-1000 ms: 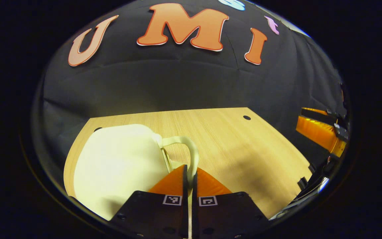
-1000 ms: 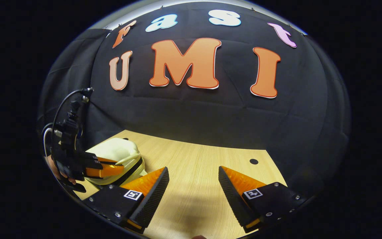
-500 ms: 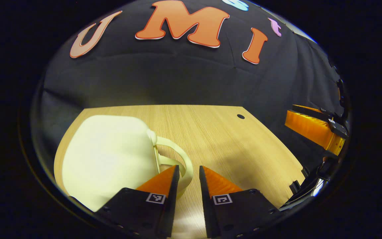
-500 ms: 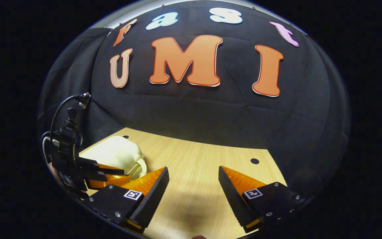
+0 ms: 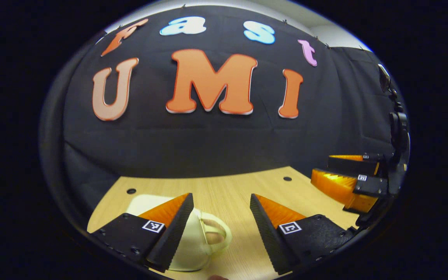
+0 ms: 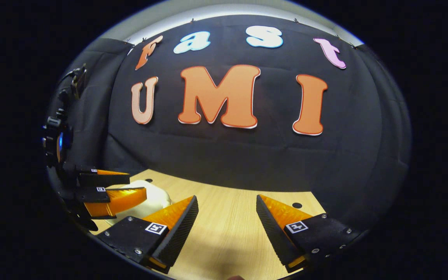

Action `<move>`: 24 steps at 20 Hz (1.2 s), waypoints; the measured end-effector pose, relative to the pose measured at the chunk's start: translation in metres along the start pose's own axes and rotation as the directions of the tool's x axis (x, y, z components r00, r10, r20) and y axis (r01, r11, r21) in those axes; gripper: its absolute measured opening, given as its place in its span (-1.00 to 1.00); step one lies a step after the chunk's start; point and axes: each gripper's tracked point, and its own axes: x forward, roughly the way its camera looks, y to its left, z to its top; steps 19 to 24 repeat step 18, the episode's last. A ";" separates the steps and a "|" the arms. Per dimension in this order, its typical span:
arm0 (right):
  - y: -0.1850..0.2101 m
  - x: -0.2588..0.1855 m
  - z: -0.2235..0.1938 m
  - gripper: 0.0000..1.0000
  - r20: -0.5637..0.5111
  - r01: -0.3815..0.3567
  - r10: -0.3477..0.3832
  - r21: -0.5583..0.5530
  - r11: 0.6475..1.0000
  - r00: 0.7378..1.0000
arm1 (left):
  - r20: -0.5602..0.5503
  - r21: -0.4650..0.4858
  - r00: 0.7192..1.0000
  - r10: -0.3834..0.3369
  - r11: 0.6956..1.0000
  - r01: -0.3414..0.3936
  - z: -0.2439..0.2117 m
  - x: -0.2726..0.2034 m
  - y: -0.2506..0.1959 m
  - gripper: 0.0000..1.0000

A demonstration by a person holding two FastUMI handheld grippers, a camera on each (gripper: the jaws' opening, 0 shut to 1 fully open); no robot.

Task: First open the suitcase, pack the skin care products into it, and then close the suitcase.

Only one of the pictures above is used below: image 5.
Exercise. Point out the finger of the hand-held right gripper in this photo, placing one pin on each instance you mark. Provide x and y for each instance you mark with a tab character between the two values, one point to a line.
336	186
356	164

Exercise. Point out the cream yellow suitcase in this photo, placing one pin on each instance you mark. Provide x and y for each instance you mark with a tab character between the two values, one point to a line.
191	252

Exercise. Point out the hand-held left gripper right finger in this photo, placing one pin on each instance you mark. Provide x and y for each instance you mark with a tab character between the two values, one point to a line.
268	235

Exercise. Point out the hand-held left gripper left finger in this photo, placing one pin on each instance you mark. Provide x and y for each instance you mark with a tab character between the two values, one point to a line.
173	235

